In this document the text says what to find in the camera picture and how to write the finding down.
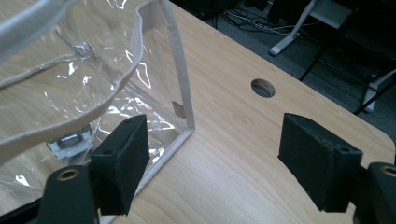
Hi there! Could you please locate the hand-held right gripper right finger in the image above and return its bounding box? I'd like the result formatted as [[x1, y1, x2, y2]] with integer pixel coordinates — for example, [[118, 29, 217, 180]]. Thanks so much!
[[277, 112, 364, 214]]

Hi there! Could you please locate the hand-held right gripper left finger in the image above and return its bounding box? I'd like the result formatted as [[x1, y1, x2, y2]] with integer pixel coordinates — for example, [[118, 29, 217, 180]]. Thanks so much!
[[90, 114, 151, 217]]

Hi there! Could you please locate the clear plastic bag white trim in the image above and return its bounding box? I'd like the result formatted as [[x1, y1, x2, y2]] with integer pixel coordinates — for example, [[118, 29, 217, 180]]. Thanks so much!
[[0, 0, 196, 224]]

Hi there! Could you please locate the black metal stand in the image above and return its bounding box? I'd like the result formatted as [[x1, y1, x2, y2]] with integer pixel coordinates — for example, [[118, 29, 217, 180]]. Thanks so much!
[[299, 43, 396, 116]]

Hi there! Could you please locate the white table foot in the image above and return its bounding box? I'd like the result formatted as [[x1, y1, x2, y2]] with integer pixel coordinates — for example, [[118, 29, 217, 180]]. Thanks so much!
[[361, 68, 396, 114]]

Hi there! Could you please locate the white metal table leg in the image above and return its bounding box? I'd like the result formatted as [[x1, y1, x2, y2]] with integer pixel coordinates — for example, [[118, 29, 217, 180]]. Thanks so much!
[[269, 0, 318, 57]]

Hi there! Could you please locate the bundle of floor cables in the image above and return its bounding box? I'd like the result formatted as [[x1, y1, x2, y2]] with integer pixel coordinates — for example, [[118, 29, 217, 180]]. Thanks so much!
[[213, 6, 302, 35]]

